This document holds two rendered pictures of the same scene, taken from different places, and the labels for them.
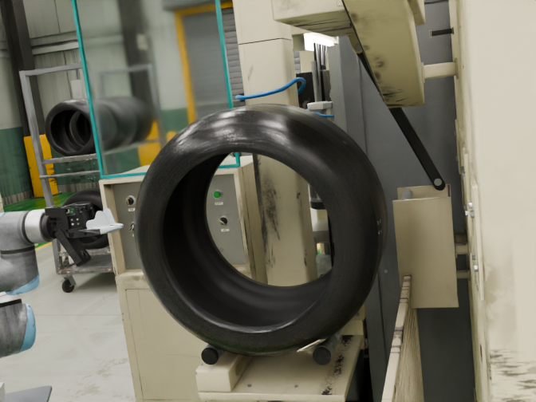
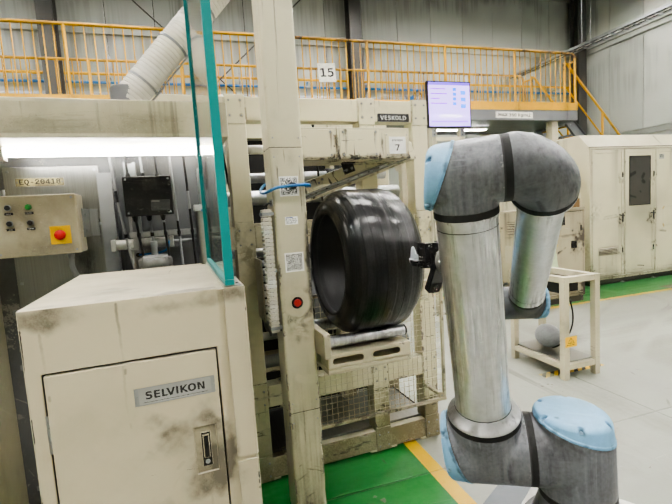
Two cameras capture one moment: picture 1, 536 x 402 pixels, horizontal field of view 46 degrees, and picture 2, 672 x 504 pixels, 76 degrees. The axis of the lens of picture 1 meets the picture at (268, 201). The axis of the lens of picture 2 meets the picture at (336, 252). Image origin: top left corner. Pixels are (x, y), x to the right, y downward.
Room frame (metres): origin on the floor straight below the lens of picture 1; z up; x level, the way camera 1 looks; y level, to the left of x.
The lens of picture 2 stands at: (2.72, 1.44, 1.41)
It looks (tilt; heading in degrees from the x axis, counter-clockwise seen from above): 6 degrees down; 234
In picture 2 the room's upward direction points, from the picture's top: 4 degrees counter-clockwise
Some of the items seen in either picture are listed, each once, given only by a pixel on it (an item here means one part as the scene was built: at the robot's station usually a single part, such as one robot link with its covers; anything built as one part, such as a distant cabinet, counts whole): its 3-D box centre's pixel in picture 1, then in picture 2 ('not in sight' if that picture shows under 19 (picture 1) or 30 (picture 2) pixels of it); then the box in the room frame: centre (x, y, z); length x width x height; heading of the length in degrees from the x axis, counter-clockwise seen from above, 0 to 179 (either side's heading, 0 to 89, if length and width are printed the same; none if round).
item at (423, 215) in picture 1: (426, 244); (279, 286); (1.71, -0.42, 1.05); 0.20 x 0.15 x 0.30; 164
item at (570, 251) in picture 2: not in sight; (542, 255); (-2.95, -1.56, 0.62); 0.91 x 0.58 x 1.25; 161
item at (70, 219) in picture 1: (69, 221); (435, 256); (1.66, 0.53, 1.24); 0.12 x 0.08 x 0.09; 74
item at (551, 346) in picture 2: not in sight; (552, 318); (-0.78, -0.34, 0.40); 0.60 x 0.35 x 0.80; 71
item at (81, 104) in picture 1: (109, 171); not in sight; (5.86, 1.42, 0.96); 1.36 x 0.71 x 1.92; 161
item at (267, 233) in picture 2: not in sight; (271, 271); (1.94, -0.04, 1.19); 0.05 x 0.04 x 0.48; 74
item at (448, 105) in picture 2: not in sight; (448, 104); (-1.69, -2.04, 2.60); 0.60 x 0.05 x 0.55; 161
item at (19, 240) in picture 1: (16, 229); not in sight; (1.70, 0.69, 1.23); 0.12 x 0.09 x 0.10; 74
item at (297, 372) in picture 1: (285, 364); (353, 351); (1.60, 0.00, 0.80); 0.37 x 0.36 x 0.02; 74
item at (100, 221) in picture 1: (102, 222); not in sight; (1.61, 0.43, 1.24); 0.09 x 0.03 x 0.06; 74
